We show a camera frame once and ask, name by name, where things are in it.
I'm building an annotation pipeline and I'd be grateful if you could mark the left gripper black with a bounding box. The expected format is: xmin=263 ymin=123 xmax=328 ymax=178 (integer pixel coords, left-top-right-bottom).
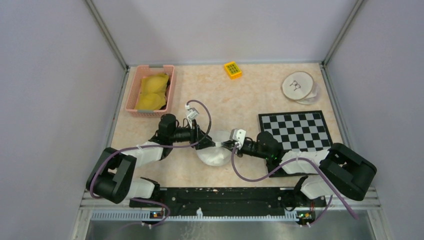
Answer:
xmin=169 ymin=118 xmax=215 ymax=150

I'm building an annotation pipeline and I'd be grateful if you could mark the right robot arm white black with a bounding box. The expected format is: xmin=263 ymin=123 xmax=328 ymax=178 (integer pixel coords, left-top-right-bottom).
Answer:
xmin=221 ymin=131 xmax=377 ymax=206

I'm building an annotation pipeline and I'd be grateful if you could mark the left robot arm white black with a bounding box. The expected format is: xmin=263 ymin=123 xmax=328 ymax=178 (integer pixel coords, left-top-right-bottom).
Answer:
xmin=85 ymin=113 xmax=216 ymax=204

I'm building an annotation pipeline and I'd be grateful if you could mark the yellow bra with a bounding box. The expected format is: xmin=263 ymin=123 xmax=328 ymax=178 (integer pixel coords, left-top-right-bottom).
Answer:
xmin=134 ymin=73 xmax=169 ymax=111

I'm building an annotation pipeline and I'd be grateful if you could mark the yellow toy brick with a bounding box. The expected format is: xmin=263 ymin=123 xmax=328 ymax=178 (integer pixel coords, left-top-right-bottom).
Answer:
xmin=224 ymin=61 xmax=243 ymax=80

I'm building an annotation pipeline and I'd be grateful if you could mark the black white checkerboard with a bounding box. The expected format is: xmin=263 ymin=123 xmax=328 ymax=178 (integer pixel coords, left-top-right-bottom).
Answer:
xmin=258 ymin=110 xmax=344 ymax=178

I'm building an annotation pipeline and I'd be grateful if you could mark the pink plastic basket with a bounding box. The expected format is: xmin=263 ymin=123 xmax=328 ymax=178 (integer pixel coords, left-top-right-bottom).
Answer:
xmin=125 ymin=65 xmax=176 ymax=117

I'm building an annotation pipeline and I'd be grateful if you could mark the round translucent disc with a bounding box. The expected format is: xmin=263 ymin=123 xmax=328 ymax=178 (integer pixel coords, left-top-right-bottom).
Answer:
xmin=296 ymin=82 xmax=321 ymax=105

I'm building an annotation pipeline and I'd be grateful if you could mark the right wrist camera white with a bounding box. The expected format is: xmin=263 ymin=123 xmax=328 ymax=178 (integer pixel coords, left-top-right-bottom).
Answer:
xmin=230 ymin=128 xmax=247 ymax=145

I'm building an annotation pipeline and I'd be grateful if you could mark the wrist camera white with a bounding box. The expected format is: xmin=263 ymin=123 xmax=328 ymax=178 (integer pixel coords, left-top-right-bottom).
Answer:
xmin=230 ymin=128 xmax=247 ymax=145
xmin=184 ymin=104 xmax=199 ymax=122

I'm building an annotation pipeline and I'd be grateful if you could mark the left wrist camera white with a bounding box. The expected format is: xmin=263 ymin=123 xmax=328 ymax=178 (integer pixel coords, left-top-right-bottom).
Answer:
xmin=184 ymin=104 xmax=199 ymax=122

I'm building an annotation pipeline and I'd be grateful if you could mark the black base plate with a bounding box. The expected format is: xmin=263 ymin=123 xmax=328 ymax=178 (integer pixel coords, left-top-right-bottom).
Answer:
xmin=129 ymin=187 xmax=327 ymax=217

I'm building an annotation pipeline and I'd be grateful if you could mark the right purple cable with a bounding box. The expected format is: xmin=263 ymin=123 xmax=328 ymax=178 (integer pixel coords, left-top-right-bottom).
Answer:
xmin=230 ymin=145 xmax=359 ymax=228

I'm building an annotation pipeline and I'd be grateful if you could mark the aluminium front rail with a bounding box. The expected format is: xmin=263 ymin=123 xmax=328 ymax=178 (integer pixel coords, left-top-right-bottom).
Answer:
xmin=79 ymin=187 xmax=382 ymax=222

